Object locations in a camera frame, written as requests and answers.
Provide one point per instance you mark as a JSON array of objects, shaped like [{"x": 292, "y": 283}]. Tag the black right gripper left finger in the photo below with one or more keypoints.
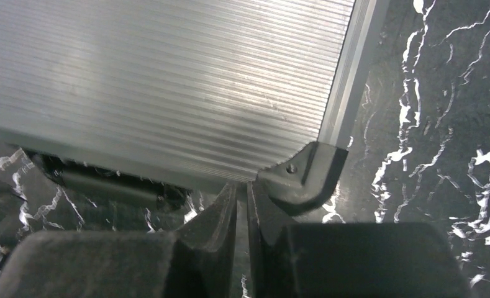
[{"x": 195, "y": 260}]

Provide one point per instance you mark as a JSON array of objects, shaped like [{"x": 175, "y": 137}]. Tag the black poker set case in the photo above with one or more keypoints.
[{"x": 191, "y": 93}]

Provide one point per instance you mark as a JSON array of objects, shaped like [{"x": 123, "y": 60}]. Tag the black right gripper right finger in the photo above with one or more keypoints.
[{"x": 293, "y": 259}]

